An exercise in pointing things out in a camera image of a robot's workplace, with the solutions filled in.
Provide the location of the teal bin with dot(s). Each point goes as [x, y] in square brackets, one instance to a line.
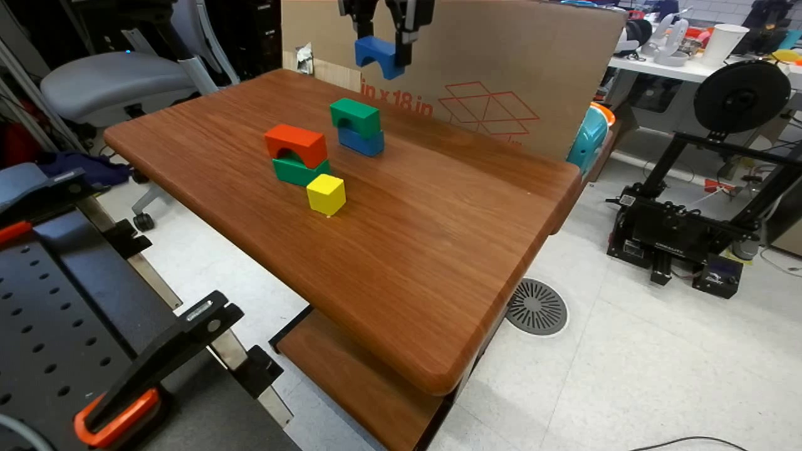
[590, 140]

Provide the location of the white side desk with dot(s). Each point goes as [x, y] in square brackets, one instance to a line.
[667, 67]

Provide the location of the large cardboard sheet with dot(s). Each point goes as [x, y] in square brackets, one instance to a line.
[517, 76]

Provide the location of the blue block under green arch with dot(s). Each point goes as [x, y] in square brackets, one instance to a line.
[365, 145]

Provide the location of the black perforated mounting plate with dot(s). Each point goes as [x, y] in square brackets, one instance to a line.
[75, 334]

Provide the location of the round floor drain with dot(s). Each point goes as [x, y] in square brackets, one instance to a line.
[538, 308]

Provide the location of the green block under red arch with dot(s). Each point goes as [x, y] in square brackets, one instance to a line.
[291, 175]

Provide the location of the dark blue cloth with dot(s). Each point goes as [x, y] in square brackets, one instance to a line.
[84, 167]

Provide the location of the wooden table lower shelf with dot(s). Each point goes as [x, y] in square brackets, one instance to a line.
[367, 384]

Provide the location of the white cup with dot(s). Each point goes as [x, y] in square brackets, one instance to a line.
[723, 43]

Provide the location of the black 3D printer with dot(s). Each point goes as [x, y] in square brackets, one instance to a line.
[692, 216]

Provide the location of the yellow cube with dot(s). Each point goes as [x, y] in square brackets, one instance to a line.
[324, 194]

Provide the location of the black filament spool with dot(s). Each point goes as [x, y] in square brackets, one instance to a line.
[743, 97]

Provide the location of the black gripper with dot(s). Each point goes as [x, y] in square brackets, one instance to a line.
[413, 9]

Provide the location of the grey and white office chair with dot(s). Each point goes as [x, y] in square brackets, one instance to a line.
[115, 83]

